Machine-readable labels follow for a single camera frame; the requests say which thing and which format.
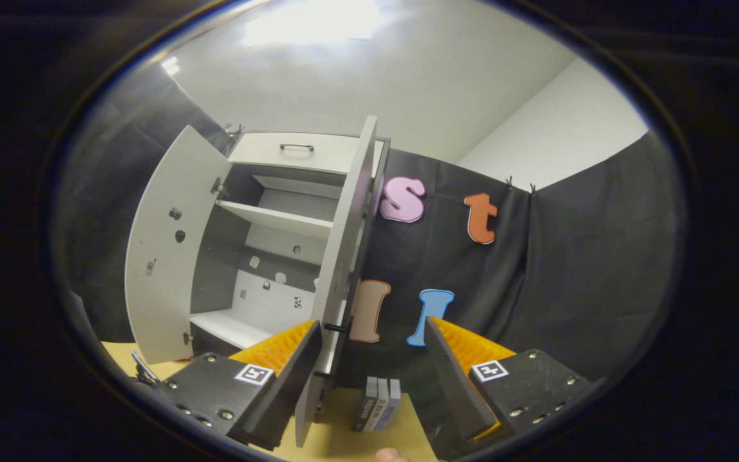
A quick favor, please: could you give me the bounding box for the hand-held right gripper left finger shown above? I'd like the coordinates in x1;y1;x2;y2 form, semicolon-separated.
151;319;323;451

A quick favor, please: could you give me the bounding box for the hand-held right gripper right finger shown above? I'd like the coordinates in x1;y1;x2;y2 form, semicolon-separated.
423;316;595;450

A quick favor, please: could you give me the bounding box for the white cabinet door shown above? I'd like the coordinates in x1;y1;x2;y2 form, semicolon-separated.
124;125;234;365
294;115;380;449

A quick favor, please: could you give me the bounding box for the white and grey cabinet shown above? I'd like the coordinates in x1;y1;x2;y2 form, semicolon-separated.
187;132;391;424

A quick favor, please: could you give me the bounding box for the white cabinet shelf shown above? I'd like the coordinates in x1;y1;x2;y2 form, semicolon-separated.
216;199;335;241

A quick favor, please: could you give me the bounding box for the blue small book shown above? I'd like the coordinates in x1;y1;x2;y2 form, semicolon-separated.
379;379;402;429

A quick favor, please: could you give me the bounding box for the light grey small book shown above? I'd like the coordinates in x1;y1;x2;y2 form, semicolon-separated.
369;379;388;432

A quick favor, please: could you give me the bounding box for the black backdrop cloth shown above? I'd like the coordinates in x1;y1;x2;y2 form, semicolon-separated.
55;64;688;386

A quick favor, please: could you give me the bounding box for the white drawer front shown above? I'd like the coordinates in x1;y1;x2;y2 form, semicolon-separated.
228;133;386;177

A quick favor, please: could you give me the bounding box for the black door handle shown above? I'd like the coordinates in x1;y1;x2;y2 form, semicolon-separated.
314;320;352;381

